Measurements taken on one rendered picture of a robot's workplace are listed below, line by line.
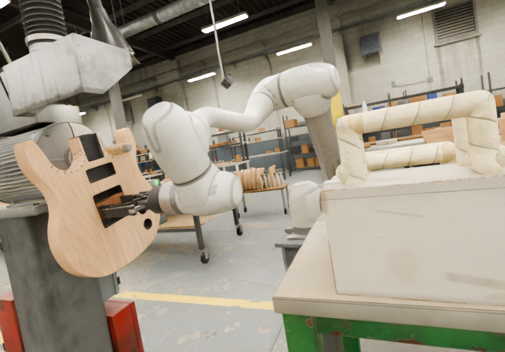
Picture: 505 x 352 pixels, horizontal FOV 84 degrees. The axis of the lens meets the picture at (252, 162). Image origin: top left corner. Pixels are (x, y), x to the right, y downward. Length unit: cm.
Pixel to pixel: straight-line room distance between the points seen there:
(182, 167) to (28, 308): 89
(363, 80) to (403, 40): 179
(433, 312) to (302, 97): 74
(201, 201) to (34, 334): 89
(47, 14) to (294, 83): 75
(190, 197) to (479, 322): 53
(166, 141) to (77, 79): 32
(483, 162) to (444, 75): 1154
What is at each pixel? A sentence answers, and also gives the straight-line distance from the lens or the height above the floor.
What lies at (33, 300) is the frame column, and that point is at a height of 80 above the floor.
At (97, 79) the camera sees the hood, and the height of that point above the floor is 142.
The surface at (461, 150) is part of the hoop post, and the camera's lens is 55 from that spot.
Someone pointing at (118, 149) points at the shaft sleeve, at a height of 125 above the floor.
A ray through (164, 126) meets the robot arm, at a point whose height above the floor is 126.
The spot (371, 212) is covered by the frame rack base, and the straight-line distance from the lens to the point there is 46.
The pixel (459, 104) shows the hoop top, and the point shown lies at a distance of 46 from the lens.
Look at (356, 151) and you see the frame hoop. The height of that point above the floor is 115.
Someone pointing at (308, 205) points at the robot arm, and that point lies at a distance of 137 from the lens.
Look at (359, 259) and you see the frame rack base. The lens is 48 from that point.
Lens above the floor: 119
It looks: 3 degrees down
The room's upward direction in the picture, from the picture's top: 10 degrees counter-clockwise
